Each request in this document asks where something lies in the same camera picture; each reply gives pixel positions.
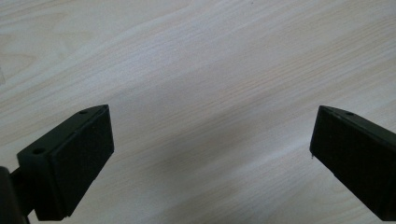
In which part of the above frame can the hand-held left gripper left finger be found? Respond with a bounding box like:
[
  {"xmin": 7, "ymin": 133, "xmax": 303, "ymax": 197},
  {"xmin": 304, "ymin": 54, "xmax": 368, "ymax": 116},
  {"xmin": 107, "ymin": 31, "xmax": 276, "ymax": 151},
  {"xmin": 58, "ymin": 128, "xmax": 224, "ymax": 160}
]
[{"xmin": 16, "ymin": 104, "xmax": 115, "ymax": 222}]

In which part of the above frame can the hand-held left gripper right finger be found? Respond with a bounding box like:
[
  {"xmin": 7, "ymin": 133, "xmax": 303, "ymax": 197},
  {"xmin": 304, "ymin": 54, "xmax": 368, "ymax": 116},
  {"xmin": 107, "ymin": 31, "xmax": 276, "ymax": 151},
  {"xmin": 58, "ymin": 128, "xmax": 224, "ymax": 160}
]
[{"xmin": 309, "ymin": 105, "xmax": 396, "ymax": 222}]

